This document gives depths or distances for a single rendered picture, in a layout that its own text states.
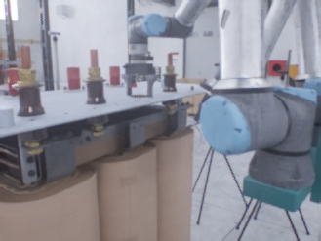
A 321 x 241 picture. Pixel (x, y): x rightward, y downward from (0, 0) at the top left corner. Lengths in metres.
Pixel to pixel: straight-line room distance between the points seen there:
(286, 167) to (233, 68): 0.32
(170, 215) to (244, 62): 1.30
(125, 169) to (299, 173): 0.75
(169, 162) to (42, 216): 0.85
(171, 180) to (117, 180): 0.49
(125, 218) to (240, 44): 1.00
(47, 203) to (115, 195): 0.40
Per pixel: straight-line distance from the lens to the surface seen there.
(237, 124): 0.61
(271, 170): 0.81
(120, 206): 1.34
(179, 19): 1.15
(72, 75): 1.54
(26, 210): 1.01
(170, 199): 1.73
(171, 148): 1.59
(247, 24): 0.67
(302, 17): 1.42
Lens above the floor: 1.52
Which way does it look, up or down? 12 degrees down
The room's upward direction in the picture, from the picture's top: straight up
